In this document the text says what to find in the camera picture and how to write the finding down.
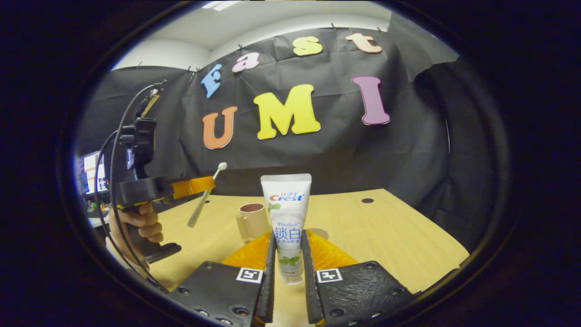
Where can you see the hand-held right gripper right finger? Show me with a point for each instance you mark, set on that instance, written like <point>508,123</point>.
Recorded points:
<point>358,290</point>

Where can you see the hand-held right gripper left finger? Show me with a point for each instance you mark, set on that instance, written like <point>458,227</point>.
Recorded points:
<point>218,290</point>

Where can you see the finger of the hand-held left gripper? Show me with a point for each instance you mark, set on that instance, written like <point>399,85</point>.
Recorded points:
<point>193,187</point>

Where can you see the pale green toothbrush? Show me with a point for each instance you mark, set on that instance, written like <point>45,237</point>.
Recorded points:
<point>199,208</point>

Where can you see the brown round coaster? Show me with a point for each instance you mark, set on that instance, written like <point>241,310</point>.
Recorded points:
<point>320,233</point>

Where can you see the beige cup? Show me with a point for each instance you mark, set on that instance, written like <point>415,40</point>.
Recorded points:
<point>254,222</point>

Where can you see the white toothpaste tube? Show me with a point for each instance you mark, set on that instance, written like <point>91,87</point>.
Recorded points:
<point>287,227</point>

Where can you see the wooden desktop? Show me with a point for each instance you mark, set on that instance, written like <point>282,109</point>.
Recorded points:
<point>376,236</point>

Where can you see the computer monitor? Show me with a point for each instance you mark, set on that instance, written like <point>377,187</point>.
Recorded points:
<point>93,175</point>

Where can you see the black backdrop cloth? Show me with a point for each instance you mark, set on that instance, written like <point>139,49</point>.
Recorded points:
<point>363,159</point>

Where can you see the ceiling light panel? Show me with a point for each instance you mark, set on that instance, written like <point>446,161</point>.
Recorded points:
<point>220,4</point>

